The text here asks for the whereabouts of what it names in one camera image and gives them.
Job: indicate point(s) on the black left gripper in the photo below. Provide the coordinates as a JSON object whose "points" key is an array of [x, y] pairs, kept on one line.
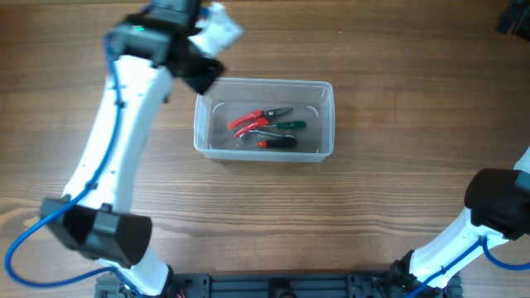
{"points": [[203, 74]]}

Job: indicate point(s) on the red handled shears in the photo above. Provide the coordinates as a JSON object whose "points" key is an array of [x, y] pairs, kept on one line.
{"points": [[256, 119]]}

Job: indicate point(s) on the silver socket wrench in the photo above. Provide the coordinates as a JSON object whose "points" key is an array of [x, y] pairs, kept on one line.
{"points": [[260, 135]]}

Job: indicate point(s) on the green handled screwdriver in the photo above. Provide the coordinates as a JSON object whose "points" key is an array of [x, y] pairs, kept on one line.
{"points": [[294, 125]]}

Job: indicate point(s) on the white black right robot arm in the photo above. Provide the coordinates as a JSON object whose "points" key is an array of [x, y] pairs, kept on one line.
{"points": [[496, 211]]}

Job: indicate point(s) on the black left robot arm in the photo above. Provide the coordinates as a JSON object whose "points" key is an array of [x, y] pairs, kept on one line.
{"points": [[146, 52]]}

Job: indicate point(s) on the clear plastic container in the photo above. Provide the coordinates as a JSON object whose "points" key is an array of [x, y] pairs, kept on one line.
{"points": [[231, 98]]}

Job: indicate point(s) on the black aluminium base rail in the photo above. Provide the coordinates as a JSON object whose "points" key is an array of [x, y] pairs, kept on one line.
{"points": [[352, 285]]}

